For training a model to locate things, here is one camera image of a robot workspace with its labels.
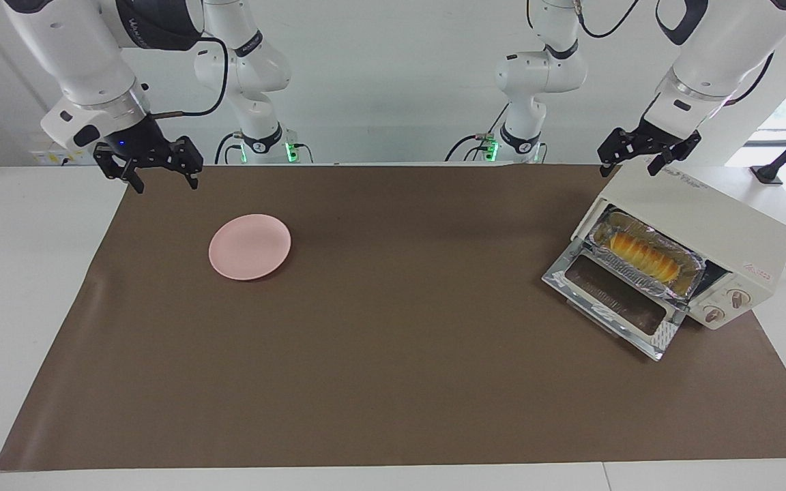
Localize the brown table mat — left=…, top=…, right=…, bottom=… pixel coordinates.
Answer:
left=0, top=164, right=786, bottom=471

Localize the black right base cable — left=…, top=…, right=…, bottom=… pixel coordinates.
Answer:
left=214, top=132, right=244, bottom=164

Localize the silver foil baking tray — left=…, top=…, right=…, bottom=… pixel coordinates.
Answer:
left=589, top=207, right=708, bottom=301

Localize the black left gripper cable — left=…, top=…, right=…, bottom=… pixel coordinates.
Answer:
left=724, top=51, right=776, bottom=106

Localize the cream toaster oven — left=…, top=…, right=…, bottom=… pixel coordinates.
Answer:
left=570, top=162, right=786, bottom=331

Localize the yellow ridged bread loaf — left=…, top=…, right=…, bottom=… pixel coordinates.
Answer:
left=609, top=232, right=679, bottom=284

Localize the glass oven door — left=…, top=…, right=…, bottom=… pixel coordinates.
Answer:
left=542, top=245, right=687, bottom=361

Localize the black left base cable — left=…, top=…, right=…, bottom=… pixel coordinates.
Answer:
left=444, top=102, right=511, bottom=162

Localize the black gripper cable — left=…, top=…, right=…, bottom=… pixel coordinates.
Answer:
left=151, top=35, right=229, bottom=118
left=724, top=51, right=776, bottom=106

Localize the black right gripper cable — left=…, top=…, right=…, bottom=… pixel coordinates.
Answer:
left=151, top=35, right=229, bottom=118

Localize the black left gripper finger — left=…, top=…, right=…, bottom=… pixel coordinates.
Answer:
left=647, top=132, right=702, bottom=177
left=598, top=128, right=639, bottom=177

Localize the black base cable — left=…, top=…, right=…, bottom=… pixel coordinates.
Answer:
left=214, top=132, right=244, bottom=164
left=444, top=102, right=511, bottom=162

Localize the pink round plate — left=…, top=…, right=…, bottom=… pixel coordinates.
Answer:
left=208, top=213, right=292, bottom=281

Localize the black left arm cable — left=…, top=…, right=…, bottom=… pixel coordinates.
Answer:
left=574, top=0, right=639, bottom=39

